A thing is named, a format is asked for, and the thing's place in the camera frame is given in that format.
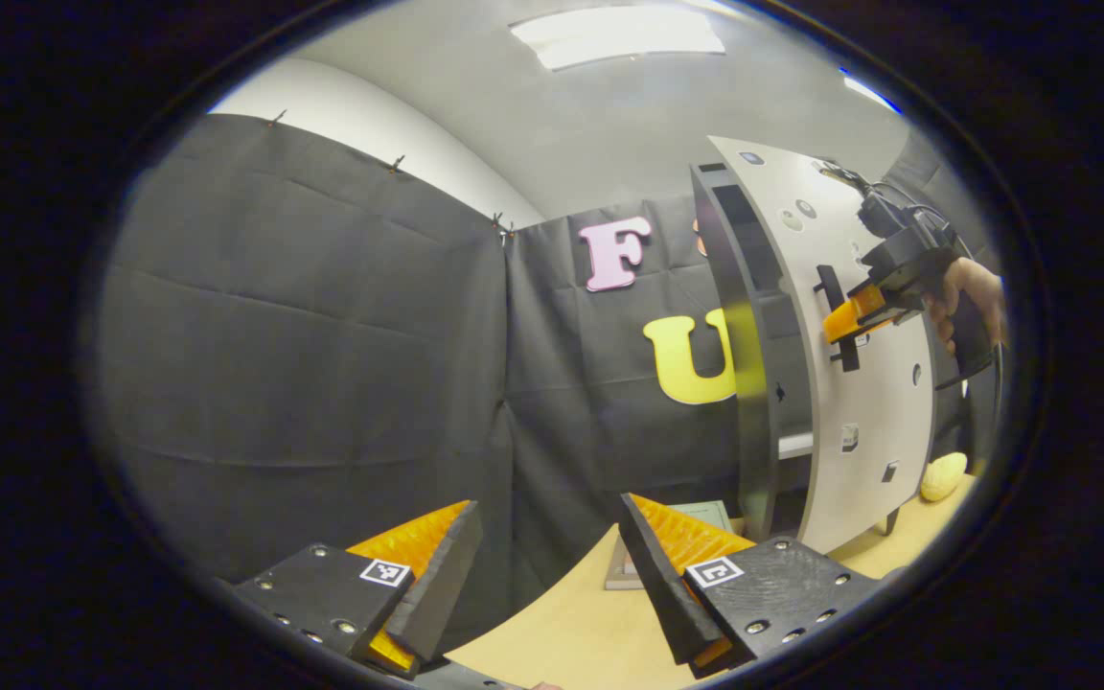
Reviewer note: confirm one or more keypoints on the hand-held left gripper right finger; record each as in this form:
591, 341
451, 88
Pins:
667, 585

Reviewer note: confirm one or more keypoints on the white cabinet shelf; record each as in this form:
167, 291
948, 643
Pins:
796, 446

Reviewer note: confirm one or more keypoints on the small ceiling light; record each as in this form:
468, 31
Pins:
868, 91

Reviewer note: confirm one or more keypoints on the yellow lumpy toy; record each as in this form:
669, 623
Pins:
943, 477

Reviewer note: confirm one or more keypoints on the large ceiling light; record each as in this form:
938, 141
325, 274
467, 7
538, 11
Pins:
619, 36

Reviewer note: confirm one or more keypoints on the black backdrop cloth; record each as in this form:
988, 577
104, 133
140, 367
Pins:
303, 335

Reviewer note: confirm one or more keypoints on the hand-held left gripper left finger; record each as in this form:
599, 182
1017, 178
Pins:
437, 585

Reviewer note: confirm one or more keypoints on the grey book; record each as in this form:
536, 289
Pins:
621, 575

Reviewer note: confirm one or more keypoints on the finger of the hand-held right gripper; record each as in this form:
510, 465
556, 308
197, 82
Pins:
849, 316

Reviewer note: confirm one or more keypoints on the grey cabinet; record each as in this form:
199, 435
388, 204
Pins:
753, 431

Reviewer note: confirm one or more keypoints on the grey cabinet door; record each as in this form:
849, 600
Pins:
868, 412

